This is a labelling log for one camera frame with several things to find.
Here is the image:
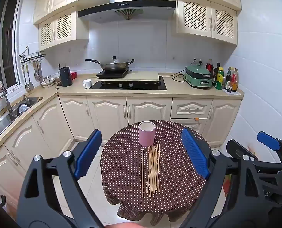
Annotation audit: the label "steel pot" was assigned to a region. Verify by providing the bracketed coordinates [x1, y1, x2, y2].
[17, 102, 30, 116]

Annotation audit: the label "cream lower kitchen cabinets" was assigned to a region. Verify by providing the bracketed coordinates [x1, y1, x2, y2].
[0, 94, 242, 205]

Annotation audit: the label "orange bottle with red label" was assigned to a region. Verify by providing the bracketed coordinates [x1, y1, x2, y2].
[231, 68, 239, 92]

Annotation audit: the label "black electric kettle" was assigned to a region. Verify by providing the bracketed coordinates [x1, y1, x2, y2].
[60, 66, 73, 87]

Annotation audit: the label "green electric grill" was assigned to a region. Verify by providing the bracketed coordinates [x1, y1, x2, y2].
[184, 63, 214, 88]

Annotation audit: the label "cream upper kitchen cabinets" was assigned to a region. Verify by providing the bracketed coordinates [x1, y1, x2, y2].
[33, 0, 242, 51]

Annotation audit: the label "pink cup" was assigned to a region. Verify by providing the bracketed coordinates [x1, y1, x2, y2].
[138, 121, 155, 147]

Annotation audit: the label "steel kitchen sink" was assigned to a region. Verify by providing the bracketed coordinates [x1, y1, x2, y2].
[0, 97, 44, 144]

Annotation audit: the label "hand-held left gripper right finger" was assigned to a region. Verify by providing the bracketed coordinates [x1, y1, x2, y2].
[179, 128, 265, 228]

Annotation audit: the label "window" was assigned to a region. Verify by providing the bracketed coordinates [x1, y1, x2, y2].
[0, 0, 22, 100]

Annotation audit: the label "white paper sheet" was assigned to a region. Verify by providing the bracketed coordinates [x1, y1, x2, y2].
[223, 88, 242, 96]

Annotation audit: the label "steel ladle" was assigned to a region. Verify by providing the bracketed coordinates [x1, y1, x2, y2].
[33, 60, 40, 81]

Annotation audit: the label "green bottle with yellow cap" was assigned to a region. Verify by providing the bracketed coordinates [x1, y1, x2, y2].
[215, 67, 224, 90]

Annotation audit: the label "beige kitchen countertop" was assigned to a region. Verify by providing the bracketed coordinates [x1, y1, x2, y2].
[0, 72, 245, 143]

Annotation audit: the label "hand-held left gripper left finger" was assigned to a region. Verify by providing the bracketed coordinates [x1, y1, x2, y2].
[17, 129, 103, 228]

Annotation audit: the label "brown polka dot tablecloth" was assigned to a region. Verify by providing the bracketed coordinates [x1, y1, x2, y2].
[100, 120, 214, 227]

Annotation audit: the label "black induction cooker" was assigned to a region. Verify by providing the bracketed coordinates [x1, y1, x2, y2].
[96, 68, 129, 79]

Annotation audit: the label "cream kitchen cabinets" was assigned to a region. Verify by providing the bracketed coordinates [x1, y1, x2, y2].
[0, 94, 242, 205]
[33, 0, 242, 51]

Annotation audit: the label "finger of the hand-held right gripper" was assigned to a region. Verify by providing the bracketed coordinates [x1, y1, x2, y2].
[226, 140, 282, 171]
[257, 131, 282, 165]

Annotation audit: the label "dark glass oil bottle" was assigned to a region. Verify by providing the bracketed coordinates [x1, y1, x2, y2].
[212, 63, 221, 87]

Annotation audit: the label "steel faucet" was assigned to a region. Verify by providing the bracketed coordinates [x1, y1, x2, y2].
[2, 90, 14, 114]

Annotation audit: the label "black glass gas stove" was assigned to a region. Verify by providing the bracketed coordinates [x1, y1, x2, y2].
[89, 76, 167, 91]

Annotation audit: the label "cream cabinet drawer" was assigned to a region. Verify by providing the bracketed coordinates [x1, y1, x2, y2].
[171, 118, 209, 136]
[171, 99, 213, 119]

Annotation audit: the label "black power cable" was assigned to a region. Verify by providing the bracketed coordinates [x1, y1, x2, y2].
[163, 70, 186, 82]

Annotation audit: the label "range hood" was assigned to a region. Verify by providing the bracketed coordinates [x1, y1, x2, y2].
[77, 0, 176, 24]

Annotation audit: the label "dark soy sauce bottle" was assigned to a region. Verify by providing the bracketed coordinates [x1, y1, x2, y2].
[224, 67, 232, 90]

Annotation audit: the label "steel wok with lid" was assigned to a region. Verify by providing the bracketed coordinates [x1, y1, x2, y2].
[85, 56, 135, 72]

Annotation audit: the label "steel skimmer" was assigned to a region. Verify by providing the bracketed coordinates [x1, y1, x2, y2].
[37, 60, 45, 83]

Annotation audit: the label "pile of wooden chopsticks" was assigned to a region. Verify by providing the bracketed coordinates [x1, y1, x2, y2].
[141, 143, 161, 197]

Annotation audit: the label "wall utensil rack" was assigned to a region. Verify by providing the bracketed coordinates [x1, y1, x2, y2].
[18, 46, 46, 63]

